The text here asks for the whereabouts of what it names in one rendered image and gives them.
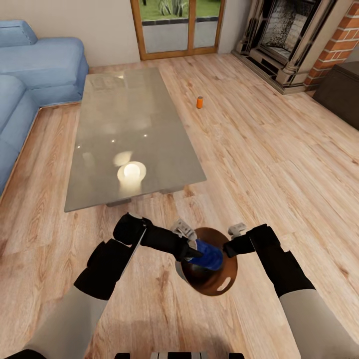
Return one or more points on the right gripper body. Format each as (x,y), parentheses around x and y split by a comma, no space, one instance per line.
(234,247)

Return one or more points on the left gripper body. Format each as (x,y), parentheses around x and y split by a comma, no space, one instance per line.
(173,244)

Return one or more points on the coffee table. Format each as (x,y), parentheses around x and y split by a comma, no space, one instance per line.
(130,141)

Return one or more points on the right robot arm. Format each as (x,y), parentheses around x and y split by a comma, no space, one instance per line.
(317,331)

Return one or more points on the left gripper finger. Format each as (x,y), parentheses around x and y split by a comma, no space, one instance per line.
(192,253)

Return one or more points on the cabinet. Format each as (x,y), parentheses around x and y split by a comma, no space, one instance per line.
(339,92)

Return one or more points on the trash can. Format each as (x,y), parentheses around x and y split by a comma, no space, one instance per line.
(210,281)

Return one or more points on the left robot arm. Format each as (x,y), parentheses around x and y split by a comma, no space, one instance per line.
(67,333)

